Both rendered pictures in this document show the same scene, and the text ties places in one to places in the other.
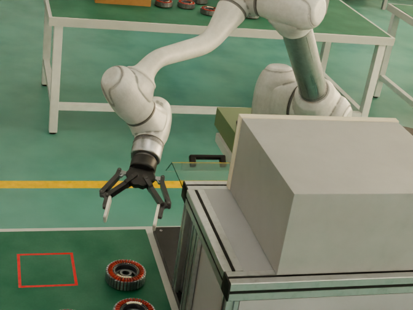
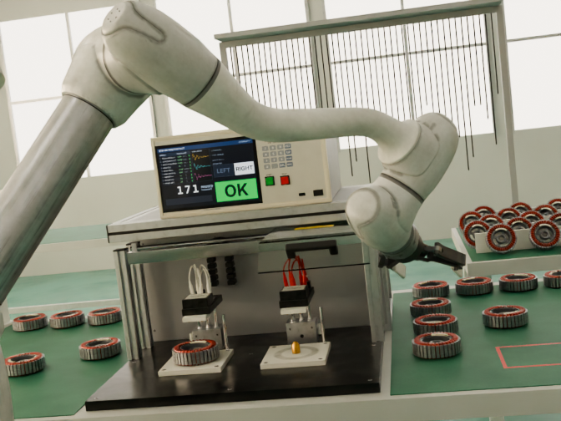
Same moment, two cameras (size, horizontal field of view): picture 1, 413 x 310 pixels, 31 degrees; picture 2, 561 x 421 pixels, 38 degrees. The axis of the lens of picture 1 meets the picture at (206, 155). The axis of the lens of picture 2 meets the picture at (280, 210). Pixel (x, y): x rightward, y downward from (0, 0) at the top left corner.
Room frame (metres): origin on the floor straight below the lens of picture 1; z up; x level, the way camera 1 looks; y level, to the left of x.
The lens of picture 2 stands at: (3.54, 0.73, 1.32)
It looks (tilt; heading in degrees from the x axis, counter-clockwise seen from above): 6 degrees down; 207
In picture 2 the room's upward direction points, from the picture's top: 7 degrees counter-clockwise
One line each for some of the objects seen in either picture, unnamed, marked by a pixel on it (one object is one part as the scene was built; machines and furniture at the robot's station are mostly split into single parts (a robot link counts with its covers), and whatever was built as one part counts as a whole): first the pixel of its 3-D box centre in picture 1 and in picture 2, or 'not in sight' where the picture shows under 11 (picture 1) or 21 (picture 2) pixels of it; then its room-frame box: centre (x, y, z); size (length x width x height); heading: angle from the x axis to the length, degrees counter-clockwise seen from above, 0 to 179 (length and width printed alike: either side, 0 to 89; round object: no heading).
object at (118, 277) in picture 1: (125, 274); (436, 345); (1.74, 0.17, 0.77); 0.11 x 0.11 x 0.04
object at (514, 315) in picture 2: not in sight; (505, 317); (1.48, 0.28, 0.77); 0.11 x 0.11 x 0.04
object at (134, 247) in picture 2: not in sight; (246, 237); (1.73, -0.30, 1.04); 0.62 x 0.02 x 0.03; 108
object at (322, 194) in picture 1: (341, 188); (253, 164); (1.59, -0.33, 1.22); 0.44 x 0.39 x 0.20; 108
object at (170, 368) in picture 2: not in sight; (197, 362); (1.94, -0.36, 0.78); 0.15 x 0.15 x 0.01; 18
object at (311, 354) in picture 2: not in sight; (296, 355); (1.86, -0.13, 0.78); 0.15 x 0.15 x 0.01; 18
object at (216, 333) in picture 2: not in sight; (209, 337); (1.80, -0.40, 0.80); 0.07 x 0.05 x 0.06; 108
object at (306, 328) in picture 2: not in sight; (302, 330); (1.73, -0.17, 0.80); 0.07 x 0.05 x 0.06; 108
